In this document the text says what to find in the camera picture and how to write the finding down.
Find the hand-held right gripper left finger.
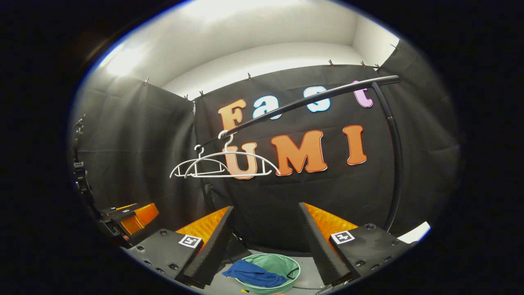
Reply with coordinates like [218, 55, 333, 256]
[123, 206, 237, 289]

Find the black backdrop cloth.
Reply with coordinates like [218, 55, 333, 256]
[70, 39, 461, 256]

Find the white flat panel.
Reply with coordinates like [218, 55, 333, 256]
[398, 222, 431, 245]

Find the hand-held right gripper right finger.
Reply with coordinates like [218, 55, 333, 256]
[298, 202, 418, 286]

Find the black clothes rack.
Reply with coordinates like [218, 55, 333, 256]
[201, 75, 405, 233]

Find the white clothes hanger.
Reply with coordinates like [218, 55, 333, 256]
[169, 145, 230, 179]
[184, 130, 281, 179]

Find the row of black backdrop clips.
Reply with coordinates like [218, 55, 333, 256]
[143, 43, 400, 103]

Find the green laundry hamper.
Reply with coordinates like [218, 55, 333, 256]
[234, 253, 301, 295]

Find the blue corduroy jacket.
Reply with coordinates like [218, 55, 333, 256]
[222, 259, 288, 288]

